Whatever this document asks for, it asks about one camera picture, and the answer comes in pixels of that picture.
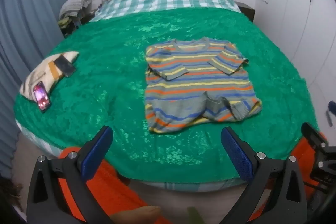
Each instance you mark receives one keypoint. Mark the striped knitted sweater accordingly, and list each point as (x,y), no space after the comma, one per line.
(197,77)

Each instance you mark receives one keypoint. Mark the green floral blanket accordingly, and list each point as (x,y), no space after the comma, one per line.
(105,69)

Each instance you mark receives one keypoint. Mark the patterned cushion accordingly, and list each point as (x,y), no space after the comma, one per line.
(34,79)

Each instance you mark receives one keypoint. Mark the phone with pink screen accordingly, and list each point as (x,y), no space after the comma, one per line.
(42,96)

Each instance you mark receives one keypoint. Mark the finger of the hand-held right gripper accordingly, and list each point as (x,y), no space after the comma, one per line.
(313,136)

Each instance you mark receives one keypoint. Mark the black phone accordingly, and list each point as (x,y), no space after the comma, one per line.
(65,65)

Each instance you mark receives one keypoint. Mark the white wardrobe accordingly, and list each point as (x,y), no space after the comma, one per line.
(288,3)

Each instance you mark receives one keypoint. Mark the grey-blue curtain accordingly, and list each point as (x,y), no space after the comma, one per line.
(26,16)

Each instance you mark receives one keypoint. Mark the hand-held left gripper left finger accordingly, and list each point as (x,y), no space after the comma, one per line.
(97,153)

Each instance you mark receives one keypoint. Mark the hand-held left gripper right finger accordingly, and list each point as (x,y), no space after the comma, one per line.
(237,155)

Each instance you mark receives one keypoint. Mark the yellow-green cloth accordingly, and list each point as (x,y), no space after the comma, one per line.
(64,22)

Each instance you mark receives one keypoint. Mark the dark wooden nightstand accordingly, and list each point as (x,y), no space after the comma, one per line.
(246,10)

